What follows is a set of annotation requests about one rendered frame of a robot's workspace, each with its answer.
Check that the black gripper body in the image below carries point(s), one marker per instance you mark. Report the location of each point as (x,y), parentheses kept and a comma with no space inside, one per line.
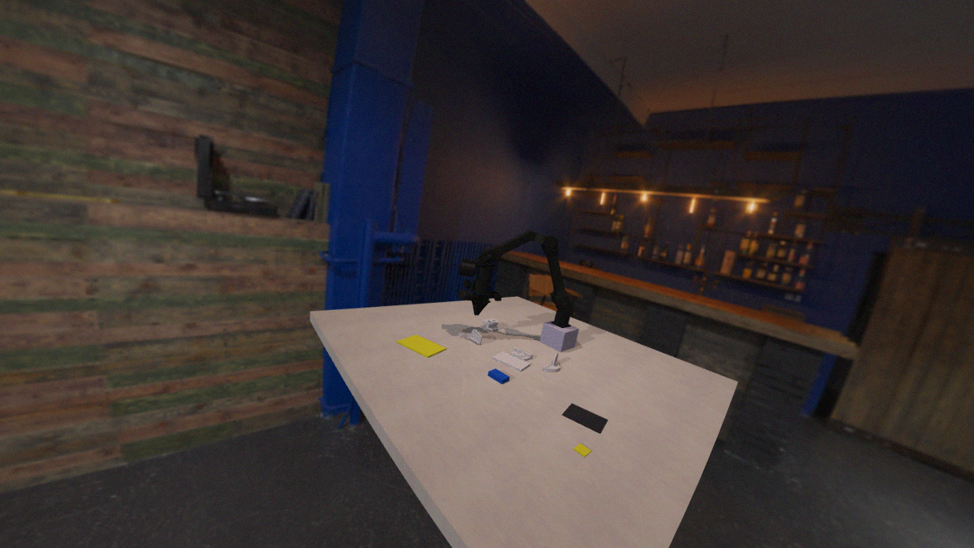
(481,290)

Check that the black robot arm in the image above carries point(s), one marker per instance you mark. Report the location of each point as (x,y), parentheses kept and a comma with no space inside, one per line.
(550,246)

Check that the blue rectangular block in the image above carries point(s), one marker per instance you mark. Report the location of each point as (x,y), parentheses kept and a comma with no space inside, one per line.
(498,376)

